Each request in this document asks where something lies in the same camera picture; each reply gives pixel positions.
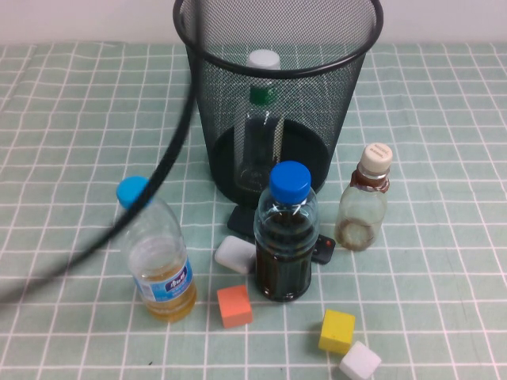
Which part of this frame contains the small bottle beige cap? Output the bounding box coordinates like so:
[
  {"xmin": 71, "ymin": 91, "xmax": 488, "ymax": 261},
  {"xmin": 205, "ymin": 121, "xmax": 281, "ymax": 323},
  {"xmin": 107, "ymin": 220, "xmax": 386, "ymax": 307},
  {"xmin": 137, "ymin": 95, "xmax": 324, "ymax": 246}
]
[{"xmin": 334, "ymin": 142, "xmax": 394, "ymax": 252}]

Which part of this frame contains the clear bottle white cap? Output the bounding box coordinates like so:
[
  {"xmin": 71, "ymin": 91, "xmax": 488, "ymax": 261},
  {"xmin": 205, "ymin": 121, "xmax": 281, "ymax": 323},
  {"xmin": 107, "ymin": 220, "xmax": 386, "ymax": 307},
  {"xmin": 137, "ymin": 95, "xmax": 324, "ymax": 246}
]
[{"xmin": 233, "ymin": 49, "xmax": 286, "ymax": 191}]

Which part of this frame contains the black mesh wastebasket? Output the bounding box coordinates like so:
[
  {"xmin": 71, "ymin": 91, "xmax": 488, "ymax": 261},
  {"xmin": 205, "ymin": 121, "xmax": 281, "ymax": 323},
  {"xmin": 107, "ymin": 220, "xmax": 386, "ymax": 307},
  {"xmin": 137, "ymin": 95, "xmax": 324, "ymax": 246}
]
[{"xmin": 172, "ymin": 0, "xmax": 384, "ymax": 209}]

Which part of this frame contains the black remote control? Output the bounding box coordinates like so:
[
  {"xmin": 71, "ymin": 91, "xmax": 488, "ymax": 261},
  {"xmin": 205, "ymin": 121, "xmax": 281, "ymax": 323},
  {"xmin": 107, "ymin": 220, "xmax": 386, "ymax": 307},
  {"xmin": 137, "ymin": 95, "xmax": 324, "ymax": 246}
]
[{"xmin": 227, "ymin": 205, "xmax": 337, "ymax": 265}]

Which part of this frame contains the dark liquid bottle blue cap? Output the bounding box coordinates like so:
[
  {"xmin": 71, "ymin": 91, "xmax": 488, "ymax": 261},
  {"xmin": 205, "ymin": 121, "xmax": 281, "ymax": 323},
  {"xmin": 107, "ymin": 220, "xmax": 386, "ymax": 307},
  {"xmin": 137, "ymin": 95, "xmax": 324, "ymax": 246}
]
[{"xmin": 253, "ymin": 161, "xmax": 320, "ymax": 302}]

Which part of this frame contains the white rounded case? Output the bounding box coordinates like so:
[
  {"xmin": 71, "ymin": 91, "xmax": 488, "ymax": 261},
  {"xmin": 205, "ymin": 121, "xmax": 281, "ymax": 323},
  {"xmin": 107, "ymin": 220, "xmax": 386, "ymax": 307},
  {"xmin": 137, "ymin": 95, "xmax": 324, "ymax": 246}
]
[{"xmin": 214, "ymin": 235, "xmax": 257, "ymax": 274}]

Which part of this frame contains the clear bottle light blue cap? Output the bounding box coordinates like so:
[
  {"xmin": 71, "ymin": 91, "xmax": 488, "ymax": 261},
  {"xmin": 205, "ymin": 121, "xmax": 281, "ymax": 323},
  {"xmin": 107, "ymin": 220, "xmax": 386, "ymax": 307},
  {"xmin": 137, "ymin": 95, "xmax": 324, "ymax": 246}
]
[{"xmin": 116, "ymin": 176, "xmax": 198, "ymax": 324}]

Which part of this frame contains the orange cube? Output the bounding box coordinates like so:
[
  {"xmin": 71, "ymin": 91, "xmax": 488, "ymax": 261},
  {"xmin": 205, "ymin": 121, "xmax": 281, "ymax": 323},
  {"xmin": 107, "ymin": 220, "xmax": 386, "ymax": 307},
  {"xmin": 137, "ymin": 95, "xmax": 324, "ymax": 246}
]
[{"xmin": 216, "ymin": 284, "xmax": 254, "ymax": 329}]

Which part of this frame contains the yellow cube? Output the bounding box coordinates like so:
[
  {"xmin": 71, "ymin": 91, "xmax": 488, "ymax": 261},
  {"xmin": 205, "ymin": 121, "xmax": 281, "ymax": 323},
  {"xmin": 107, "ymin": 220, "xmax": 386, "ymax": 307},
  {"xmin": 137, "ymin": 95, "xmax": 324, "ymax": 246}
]
[{"xmin": 318, "ymin": 309, "xmax": 356, "ymax": 355}]

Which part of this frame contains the green checked tablecloth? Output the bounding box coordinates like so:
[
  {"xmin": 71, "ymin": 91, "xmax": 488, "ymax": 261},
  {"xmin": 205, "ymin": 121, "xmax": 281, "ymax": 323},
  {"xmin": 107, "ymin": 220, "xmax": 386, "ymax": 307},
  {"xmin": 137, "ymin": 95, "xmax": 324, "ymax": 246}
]
[{"xmin": 0, "ymin": 41, "xmax": 507, "ymax": 380}]

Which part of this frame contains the white cube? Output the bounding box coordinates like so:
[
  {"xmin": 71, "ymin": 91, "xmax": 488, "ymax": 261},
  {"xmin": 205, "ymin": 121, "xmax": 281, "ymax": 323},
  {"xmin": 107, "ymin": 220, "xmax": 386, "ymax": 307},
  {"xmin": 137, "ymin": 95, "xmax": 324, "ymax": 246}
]
[{"xmin": 338, "ymin": 340, "xmax": 383, "ymax": 380}]

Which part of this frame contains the black cable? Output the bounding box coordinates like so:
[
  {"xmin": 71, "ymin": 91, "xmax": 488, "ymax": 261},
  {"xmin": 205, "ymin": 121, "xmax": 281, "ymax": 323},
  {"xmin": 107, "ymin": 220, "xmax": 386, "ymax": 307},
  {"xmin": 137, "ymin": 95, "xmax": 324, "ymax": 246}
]
[{"xmin": 0, "ymin": 66, "xmax": 199, "ymax": 305}]

